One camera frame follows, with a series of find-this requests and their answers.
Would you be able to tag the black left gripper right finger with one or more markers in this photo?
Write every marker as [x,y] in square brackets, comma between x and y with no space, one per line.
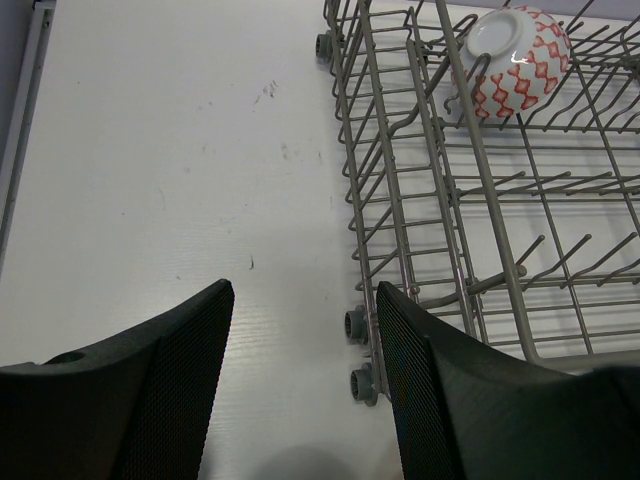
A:
[464,410]

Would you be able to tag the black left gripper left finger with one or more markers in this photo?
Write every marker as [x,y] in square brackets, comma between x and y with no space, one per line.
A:
[136,405]

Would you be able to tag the white bowl red diamond pattern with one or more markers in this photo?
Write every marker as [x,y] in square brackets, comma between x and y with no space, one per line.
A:
[514,58]

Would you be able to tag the grey wire dish rack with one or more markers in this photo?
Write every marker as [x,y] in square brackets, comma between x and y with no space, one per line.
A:
[524,231]

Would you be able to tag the aluminium table rail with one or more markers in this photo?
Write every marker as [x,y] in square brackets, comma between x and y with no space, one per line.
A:
[25,32]

